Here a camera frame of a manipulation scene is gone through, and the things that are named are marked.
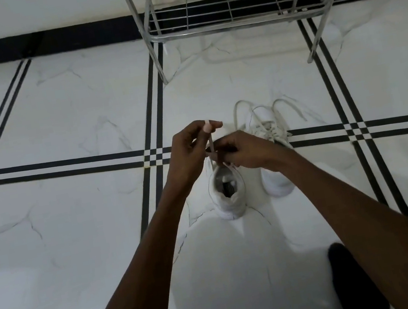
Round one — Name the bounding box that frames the person's left hand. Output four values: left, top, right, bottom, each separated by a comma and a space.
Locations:
156, 116, 235, 199

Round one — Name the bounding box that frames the person's right hand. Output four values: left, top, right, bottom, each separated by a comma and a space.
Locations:
204, 122, 296, 184

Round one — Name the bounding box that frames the white shoelace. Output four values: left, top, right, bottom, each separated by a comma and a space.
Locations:
230, 90, 312, 155
203, 117, 230, 170

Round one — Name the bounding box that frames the person's left forearm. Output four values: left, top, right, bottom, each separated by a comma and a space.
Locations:
49, 181, 216, 309

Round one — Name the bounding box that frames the person's right forearm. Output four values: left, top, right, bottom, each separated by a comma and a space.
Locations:
278, 129, 408, 309

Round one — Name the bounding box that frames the white sneaker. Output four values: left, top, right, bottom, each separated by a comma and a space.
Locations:
202, 151, 252, 223
242, 101, 303, 202

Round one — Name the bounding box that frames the person's right leg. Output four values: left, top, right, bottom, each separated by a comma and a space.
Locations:
325, 235, 391, 309

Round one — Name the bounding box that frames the metal wire shoe rack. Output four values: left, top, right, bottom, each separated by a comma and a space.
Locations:
119, 0, 377, 94

